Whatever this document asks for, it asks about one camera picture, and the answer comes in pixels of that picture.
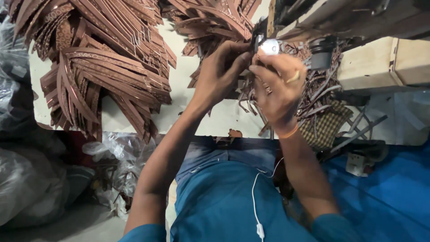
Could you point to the checkered cloth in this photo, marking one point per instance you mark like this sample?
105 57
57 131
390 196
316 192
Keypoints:
326 127

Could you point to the person's right hand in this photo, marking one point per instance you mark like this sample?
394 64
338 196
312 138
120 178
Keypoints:
278 87

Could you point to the orange thread wristband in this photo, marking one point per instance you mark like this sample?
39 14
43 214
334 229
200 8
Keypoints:
288 133

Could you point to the person's left fingers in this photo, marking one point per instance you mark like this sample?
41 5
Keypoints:
239 55

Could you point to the black machine motor cylinder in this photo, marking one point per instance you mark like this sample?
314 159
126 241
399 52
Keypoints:
320 53

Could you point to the clear plastic bag of scraps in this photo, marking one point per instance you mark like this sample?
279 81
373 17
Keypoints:
117 168

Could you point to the person's right fingers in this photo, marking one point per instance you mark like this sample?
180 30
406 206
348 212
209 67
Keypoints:
268 65

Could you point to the white electrical socket box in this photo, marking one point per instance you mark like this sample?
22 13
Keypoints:
356 164

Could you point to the person's left hand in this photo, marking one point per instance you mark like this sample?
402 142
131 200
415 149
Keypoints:
218 75

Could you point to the small white machine lamp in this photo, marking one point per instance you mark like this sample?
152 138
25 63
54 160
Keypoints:
270 47

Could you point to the large grey plastic bag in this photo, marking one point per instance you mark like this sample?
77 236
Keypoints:
30 141

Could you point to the blue tarpaulin sheet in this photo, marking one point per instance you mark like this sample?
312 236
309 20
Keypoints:
383 195

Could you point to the blue jeans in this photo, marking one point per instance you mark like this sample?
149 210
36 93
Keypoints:
228 154

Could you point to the teal shirt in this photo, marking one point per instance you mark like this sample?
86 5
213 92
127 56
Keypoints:
242 208

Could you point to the sewing machine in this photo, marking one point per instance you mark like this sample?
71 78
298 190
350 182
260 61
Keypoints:
349 37

